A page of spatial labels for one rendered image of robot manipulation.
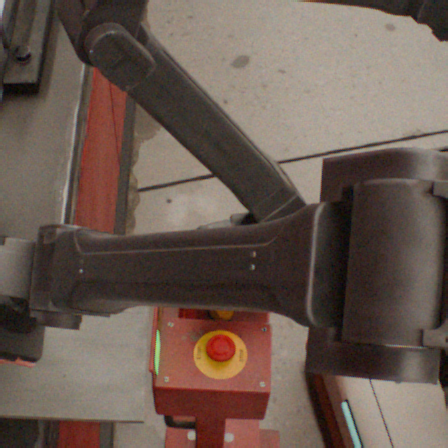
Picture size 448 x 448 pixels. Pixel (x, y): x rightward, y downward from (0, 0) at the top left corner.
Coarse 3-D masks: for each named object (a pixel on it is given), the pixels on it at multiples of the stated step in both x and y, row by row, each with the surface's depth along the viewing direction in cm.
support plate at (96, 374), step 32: (96, 320) 93; (128, 320) 94; (64, 352) 91; (96, 352) 91; (128, 352) 91; (0, 384) 89; (32, 384) 89; (64, 384) 89; (96, 384) 89; (128, 384) 90; (0, 416) 88; (32, 416) 87; (64, 416) 87; (96, 416) 87; (128, 416) 88
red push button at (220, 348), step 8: (216, 336) 114; (224, 336) 114; (208, 344) 113; (216, 344) 113; (224, 344) 113; (232, 344) 113; (208, 352) 113; (216, 352) 112; (224, 352) 112; (232, 352) 113; (216, 360) 112; (224, 360) 112
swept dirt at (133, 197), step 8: (136, 136) 232; (136, 144) 230; (136, 152) 229; (136, 160) 227; (136, 184) 223; (136, 192) 222; (128, 200) 220; (136, 200) 221; (128, 208) 219; (128, 216) 218; (128, 224) 217; (128, 232) 216
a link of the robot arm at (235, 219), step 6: (234, 216) 106; (240, 216) 107; (246, 216) 107; (252, 216) 107; (216, 222) 105; (222, 222) 105; (228, 222) 106; (234, 222) 106; (240, 222) 106; (246, 222) 106; (252, 222) 106; (198, 228) 105
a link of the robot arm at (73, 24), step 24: (72, 0) 74; (96, 0) 70; (120, 0) 71; (144, 0) 72; (312, 0) 81; (336, 0) 82; (360, 0) 84; (384, 0) 84; (408, 0) 85; (432, 0) 83; (72, 24) 73; (96, 24) 72; (120, 24) 73; (432, 24) 86
